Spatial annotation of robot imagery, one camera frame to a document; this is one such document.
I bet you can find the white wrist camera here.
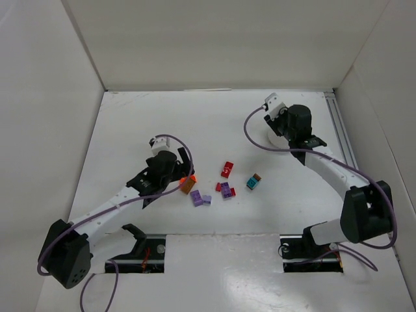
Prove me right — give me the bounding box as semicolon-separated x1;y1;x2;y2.
263;92;287;120
149;136;170;156

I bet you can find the orange transparent lego piece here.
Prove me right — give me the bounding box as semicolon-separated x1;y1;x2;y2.
179;175;198;184

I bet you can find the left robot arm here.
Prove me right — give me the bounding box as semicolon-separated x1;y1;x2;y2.
37;146;194;289

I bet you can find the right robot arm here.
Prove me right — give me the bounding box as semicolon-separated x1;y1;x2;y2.
264;103;397;252

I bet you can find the brown lego brick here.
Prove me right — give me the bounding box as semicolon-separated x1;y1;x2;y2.
181;179;196;194

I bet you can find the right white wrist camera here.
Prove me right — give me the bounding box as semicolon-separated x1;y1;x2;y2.
263;92;287;120

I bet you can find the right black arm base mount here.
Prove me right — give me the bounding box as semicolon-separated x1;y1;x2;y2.
278;227;343;273

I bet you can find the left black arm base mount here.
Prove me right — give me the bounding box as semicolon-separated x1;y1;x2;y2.
105;224;166;274

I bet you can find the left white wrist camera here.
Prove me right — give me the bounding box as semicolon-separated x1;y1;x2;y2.
149;136;170;156

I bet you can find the purple lego brick on red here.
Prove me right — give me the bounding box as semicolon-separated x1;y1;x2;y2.
215;182;236;200

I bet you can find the teal and brown lego stack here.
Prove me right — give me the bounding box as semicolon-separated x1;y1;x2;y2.
246;174;261;190

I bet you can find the white round divided container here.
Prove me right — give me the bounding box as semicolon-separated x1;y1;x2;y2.
267;129;290;153

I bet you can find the large red lego brick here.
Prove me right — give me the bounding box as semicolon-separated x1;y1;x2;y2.
220;161;234;179

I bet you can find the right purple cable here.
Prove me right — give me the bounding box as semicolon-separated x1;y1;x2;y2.
244;105;395;273

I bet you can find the aluminium rail on right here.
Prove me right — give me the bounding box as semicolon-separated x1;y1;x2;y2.
324;92;359;169

